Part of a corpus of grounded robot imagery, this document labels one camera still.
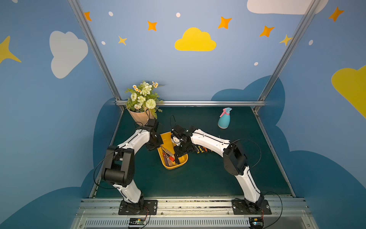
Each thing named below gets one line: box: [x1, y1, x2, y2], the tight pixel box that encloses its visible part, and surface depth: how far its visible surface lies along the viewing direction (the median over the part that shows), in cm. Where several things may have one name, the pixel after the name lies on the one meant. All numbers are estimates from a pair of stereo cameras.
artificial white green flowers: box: [124, 80, 165, 119], surface depth 90 cm
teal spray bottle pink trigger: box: [217, 107, 233, 129], surface depth 106 cm
